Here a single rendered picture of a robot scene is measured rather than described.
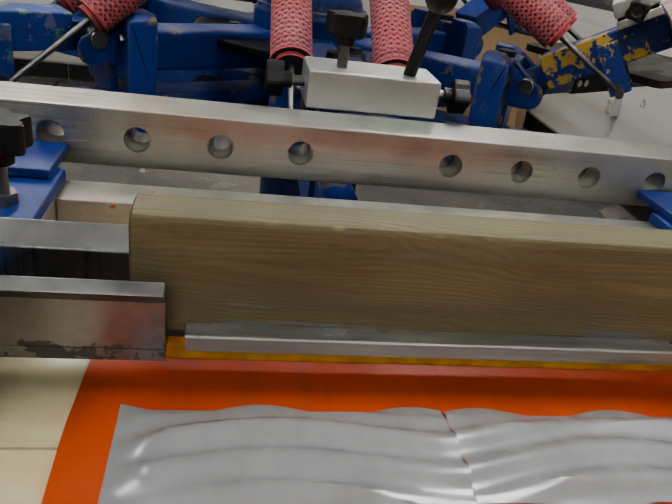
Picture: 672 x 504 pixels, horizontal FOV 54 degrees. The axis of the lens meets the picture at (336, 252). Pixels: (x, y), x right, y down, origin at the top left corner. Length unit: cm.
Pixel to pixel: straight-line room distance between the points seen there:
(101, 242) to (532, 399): 27
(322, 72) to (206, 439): 37
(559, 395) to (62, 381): 30
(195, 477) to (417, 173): 36
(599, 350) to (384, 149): 26
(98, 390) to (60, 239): 9
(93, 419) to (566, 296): 27
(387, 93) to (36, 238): 35
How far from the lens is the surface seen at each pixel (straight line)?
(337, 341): 37
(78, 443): 36
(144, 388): 39
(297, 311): 37
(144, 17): 96
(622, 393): 47
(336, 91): 62
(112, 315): 36
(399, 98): 63
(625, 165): 67
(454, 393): 42
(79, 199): 53
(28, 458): 36
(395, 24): 83
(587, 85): 185
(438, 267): 37
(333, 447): 36
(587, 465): 40
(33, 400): 39
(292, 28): 79
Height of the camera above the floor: 121
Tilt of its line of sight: 27 degrees down
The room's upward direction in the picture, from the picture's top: 9 degrees clockwise
